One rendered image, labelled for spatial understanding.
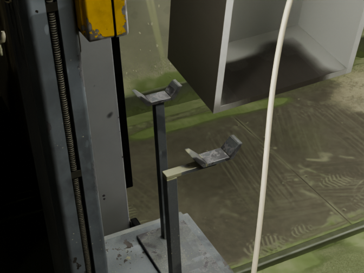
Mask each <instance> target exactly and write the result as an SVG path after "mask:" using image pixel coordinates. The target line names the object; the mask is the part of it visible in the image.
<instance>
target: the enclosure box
mask: <svg viewBox="0 0 364 273"><path fill-rule="evenodd" d="M286 3H287V0H171V6H170V26H169V36H168V56H167V58H168V60H169V61H170V62H171V63H172V64H173V65H174V67H175V68H176V70H177V71H178V72H179V73H180V74H181V75H182V77H183V78H184V79H185V80H186V81H187V83H188V84H189V85H190V86H191V87H192V89H193V90H194V91H195V92H196V93H197V95H198V96H199V97H200V98H201V99H202V101H203V102H204V103H205V104H206V105H207V107H208V108H209V109H210V111H211V112H212V113H213V114H215V113H218V112H222V111H225V110H228V109H231V108H235V107H238V106H241V105H245V104H247V103H251V102H254V101H258V100H261V99H265V98H268V97H269V93H270V85H271V77H272V70H273V65H274V59H275V52H276V47H277V41H278V36H279V32H280V27H281V23H282V18H283V14H284V9H285V5H286ZM363 28H364V0H293V2H292V6H291V9H290V13H289V17H288V22H287V27H286V30H285V35H284V40H283V45H282V51H281V57H280V61H279V68H278V74H277V82H276V90H275V95H277V94H281V93H284V92H288V91H290V90H294V89H297V88H301V87H304V86H307V85H311V84H313V83H317V82H320V81H324V80H327V79H331V78H334V77H337V76H340V75H343V74H347V73H350V72H351V71H352V67H353V63H354V60H355V56H356V52H357V49H358V46H359V42H360V38H361V35H362V31H363Z"/></svg>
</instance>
